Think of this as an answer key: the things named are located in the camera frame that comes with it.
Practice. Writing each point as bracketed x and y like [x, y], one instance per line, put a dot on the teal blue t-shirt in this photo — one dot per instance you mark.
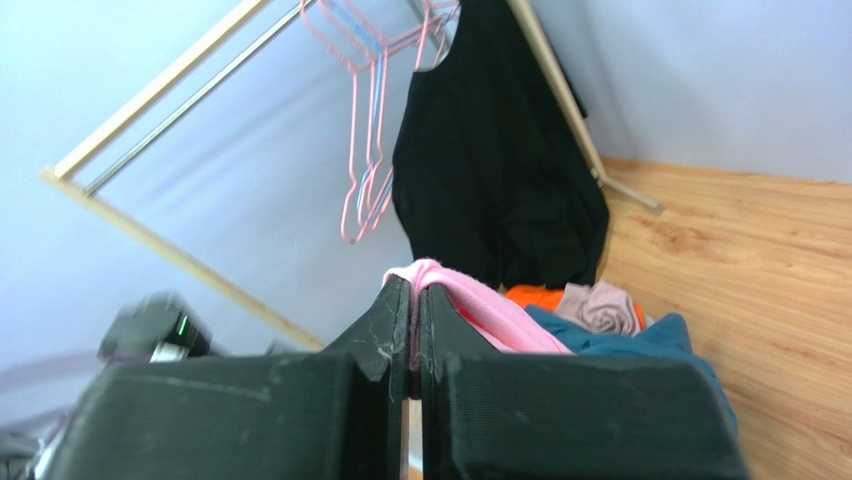
[667, 338]

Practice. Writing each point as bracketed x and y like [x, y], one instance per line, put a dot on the pink t-shirt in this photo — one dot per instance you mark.
[503, 323]

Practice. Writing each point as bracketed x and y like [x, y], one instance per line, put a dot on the wooden clothes rack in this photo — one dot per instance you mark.
[231, 166]

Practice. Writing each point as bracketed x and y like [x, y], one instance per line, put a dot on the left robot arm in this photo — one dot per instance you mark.
[160, 327]

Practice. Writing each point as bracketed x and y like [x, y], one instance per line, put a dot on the black hanging t-shirt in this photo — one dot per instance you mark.
[488, 177]

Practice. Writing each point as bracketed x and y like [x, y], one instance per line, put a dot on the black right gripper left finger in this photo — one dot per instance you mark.
[336, 414]

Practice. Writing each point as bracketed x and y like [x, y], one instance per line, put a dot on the beige pink garment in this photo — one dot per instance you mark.
[601, 308]

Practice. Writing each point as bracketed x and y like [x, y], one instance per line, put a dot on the orange garment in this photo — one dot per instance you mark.
[546, 299]

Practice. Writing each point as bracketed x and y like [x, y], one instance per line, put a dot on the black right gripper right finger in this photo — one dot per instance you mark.
[494, 415]

